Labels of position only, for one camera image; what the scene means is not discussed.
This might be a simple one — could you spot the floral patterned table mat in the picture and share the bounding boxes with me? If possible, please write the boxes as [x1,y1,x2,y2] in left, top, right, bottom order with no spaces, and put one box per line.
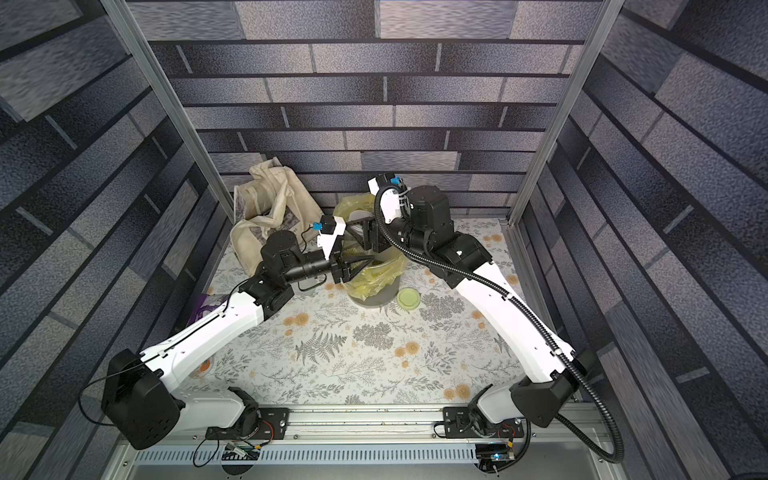
[181,263,523,405]

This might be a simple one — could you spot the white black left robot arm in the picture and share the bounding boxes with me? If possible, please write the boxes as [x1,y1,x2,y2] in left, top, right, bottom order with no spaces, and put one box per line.
[102,231,374,450]

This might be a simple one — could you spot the yellow plastic bin liner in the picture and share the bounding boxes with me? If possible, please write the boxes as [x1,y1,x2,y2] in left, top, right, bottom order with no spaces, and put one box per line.
[333,194,407,300]

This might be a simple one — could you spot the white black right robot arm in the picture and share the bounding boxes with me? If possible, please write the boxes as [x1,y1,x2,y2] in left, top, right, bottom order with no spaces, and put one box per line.
[369,177,591,428]

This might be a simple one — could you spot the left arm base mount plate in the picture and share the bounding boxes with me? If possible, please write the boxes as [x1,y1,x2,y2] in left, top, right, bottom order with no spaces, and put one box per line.
[205,407,290,442]

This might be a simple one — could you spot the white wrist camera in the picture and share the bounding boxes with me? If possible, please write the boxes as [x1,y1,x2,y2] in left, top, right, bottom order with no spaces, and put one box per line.
[368,173,407,226]
[311,215,346,260]

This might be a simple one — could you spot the green jar lid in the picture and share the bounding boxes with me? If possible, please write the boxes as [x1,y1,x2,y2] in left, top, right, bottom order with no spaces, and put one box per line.
[396,287,421,311]

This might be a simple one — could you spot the purple snack packet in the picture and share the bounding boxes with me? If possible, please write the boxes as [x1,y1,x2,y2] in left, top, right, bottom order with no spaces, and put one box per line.
[188,295,219,326]

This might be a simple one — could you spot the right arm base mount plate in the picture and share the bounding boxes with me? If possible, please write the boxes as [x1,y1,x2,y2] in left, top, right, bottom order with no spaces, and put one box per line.
[435,406,526,440]

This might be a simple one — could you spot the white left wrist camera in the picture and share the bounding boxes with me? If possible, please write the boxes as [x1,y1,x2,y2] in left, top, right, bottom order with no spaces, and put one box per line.
[311,215,346,260]

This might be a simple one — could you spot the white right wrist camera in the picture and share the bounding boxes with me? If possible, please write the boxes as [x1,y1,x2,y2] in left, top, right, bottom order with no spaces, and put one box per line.
[368,173,407,226]

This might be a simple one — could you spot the grey mesh waste bin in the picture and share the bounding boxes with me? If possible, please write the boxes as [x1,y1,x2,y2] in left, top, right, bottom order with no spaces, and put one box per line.
[350,277,401,309]

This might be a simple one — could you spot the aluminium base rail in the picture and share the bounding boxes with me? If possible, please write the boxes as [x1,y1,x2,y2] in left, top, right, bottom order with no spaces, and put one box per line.
[106,405,611,479]

